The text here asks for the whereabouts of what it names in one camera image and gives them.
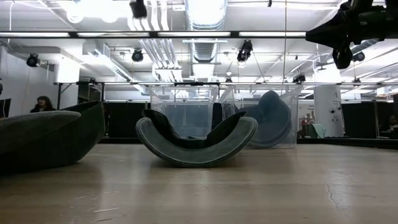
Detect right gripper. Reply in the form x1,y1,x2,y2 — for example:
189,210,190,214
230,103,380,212
305,0,374,70

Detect dark green cap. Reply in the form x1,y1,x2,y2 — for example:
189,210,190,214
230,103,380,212
0,100,106,175
136,108,259,168

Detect white column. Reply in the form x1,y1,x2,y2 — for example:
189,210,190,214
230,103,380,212
313,85,345,138

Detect light green cloth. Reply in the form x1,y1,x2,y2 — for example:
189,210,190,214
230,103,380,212
312,123,326,139

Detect person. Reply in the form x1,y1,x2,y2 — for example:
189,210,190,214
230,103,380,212
30,95,57,113
387,114,398,131

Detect clear plastic bin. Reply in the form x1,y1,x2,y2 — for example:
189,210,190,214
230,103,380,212
147,85,220,147
219,85,301,149

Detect black crossbar with light strips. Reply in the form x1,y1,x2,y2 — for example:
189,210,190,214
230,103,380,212
0,30,312,39

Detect thin hanging cable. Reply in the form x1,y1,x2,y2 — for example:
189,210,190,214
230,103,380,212
282,0,288,85

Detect black aluminium table frame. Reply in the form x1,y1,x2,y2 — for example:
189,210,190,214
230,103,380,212
99,138,398,150

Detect silver air duct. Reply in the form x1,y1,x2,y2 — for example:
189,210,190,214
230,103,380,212
185,0,228,63

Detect black overhead camera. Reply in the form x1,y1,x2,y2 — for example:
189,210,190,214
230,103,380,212
129,0,147,19

